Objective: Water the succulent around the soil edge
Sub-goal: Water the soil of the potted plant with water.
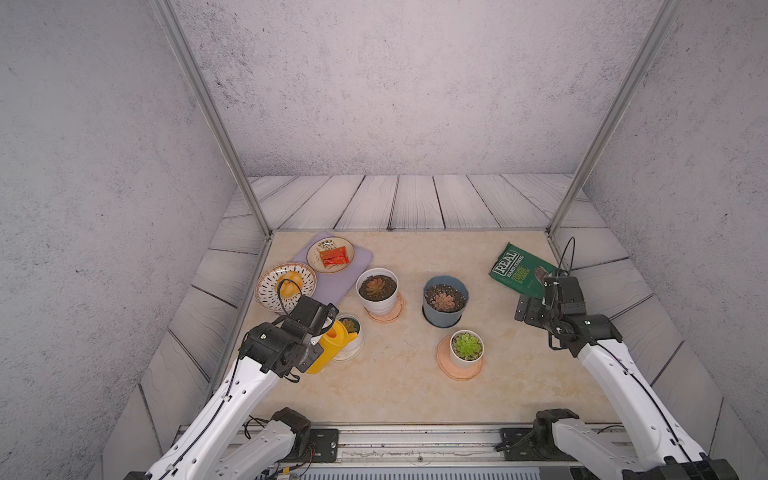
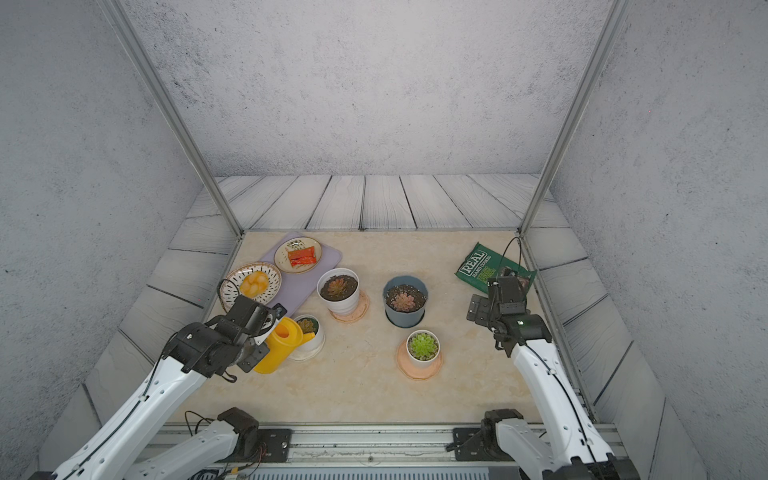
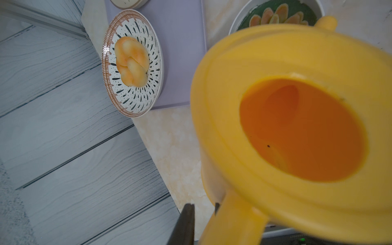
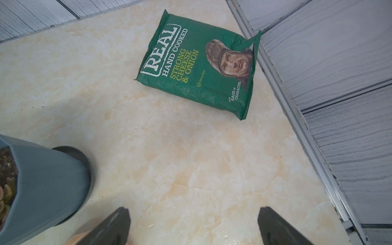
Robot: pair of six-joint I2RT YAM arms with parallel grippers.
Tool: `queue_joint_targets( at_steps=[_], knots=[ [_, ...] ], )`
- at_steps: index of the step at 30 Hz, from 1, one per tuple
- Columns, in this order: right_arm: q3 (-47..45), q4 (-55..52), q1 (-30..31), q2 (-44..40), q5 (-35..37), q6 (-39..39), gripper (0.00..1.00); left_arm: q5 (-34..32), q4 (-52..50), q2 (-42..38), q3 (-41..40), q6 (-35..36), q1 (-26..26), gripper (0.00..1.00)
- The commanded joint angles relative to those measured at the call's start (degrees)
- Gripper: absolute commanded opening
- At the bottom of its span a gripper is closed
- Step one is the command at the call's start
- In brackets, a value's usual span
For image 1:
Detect yellow watering can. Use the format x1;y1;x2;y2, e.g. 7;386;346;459
307;320;358;374

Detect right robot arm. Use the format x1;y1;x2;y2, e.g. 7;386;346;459
494;267;738;479

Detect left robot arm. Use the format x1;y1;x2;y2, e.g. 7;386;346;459
126;295;339;479

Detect small white pot yellow-green succulent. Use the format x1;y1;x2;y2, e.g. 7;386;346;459
337;315;365;351

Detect blue-grey pot pink succulent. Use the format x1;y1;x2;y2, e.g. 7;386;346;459
422;275;469;329

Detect small white pot green succulent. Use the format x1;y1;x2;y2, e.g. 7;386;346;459
449;330;485;369

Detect white pot dark succulent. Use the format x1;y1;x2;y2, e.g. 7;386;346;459
355;268;399;317

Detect green chips bag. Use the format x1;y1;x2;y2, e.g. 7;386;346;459
489;243;555;300

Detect yellow dumplings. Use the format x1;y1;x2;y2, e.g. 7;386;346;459
275;271;304;300

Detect white black striped plate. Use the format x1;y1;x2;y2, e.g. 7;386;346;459
255;262;317;314

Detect white saucer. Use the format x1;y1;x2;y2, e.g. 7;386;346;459
334;349;360;362

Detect lavender placemat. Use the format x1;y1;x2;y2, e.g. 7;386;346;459
312;243;373;305

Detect beige plate with leaf pattern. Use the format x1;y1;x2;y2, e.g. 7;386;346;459
306;236;355;274

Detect cork coaster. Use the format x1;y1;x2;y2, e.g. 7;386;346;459
366;293;405;324

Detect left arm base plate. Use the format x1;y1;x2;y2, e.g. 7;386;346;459
292;428;340;464

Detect aluminium rail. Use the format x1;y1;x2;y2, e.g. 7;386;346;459
157;422;637;480

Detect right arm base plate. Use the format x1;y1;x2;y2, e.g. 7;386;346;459
495;426;574;462

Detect left frame post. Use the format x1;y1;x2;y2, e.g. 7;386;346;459
151;0;273;238

